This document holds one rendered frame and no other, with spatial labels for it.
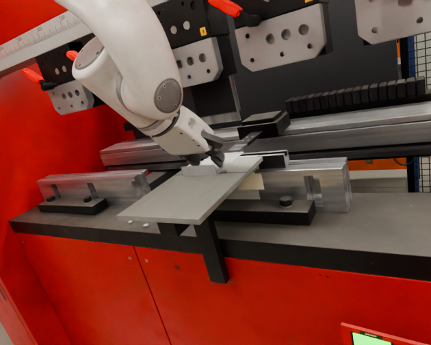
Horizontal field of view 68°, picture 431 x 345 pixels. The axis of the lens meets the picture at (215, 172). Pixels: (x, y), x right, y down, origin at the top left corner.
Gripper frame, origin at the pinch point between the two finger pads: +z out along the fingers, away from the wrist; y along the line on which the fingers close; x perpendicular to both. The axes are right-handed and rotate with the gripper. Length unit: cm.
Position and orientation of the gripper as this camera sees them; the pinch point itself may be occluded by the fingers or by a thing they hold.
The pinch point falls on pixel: (206, 158)
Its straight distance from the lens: 68.8
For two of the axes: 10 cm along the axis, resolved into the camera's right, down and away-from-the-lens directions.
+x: -2.1, 9.0, -3.9
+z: 5.0, 4.4, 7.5
